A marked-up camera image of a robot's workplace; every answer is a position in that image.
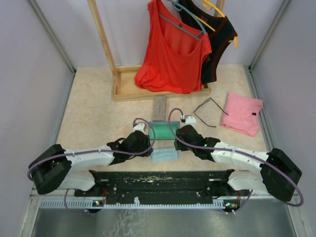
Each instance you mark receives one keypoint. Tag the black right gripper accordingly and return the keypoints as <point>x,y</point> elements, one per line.
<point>179,146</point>

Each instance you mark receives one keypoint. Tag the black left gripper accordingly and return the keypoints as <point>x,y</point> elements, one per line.
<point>146,143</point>

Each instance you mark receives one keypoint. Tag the light blue cleaning cloth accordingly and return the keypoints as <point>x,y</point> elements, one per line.
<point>164,154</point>

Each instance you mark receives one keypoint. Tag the blue-grey glasses case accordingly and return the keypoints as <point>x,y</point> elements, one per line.
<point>163,131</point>

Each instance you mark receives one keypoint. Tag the thin metal frame sunglasses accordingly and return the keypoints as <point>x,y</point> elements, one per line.
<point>201,107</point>

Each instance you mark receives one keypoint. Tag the grey glasses case green lining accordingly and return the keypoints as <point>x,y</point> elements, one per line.
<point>159,108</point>

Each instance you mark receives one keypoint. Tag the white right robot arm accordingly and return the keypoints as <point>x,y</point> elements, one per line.
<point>273,172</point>

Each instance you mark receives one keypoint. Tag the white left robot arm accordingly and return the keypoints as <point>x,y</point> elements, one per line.
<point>71,169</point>

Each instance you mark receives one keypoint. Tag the wooden clothes rack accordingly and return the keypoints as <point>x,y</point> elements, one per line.
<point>124,85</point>

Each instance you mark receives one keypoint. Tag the folded pink t-shirt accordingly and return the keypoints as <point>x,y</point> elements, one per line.
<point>241,114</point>

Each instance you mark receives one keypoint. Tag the red tank top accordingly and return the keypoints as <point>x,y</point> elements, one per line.
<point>174,55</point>

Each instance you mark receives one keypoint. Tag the black maroon-trimmed tank top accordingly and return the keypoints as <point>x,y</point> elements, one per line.
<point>220,32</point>

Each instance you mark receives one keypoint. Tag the grey clothes hanger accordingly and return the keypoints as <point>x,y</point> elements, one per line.
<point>187,23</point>

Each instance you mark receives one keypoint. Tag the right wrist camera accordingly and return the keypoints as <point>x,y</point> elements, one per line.
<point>188,120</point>

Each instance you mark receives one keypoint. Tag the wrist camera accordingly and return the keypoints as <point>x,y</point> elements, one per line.
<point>141,126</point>
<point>188,120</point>

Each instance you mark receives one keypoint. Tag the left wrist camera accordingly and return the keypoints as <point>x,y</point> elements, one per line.
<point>141,126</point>

